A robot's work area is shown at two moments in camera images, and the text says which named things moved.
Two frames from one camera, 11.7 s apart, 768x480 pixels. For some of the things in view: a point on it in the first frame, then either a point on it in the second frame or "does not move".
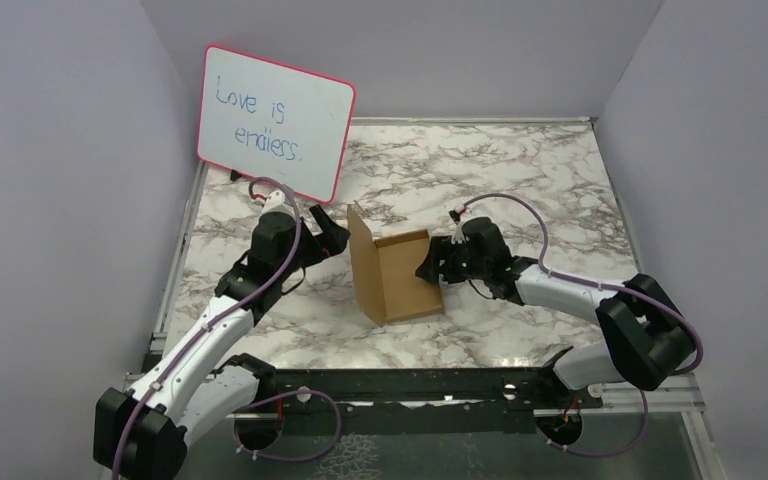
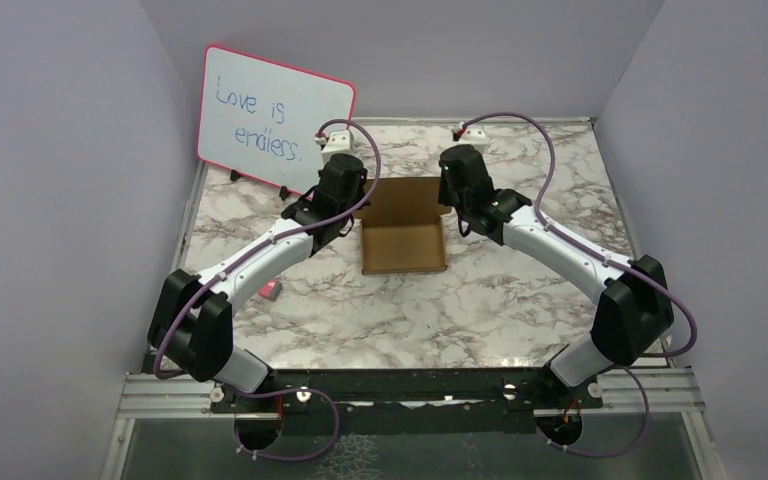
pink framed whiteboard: [267, 119] does not move
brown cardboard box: [384, 272] → [402, 226]
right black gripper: [440, 248] → [443, 198]
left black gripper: [332, 241] → [361, 190]
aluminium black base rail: [282, 389] does not move
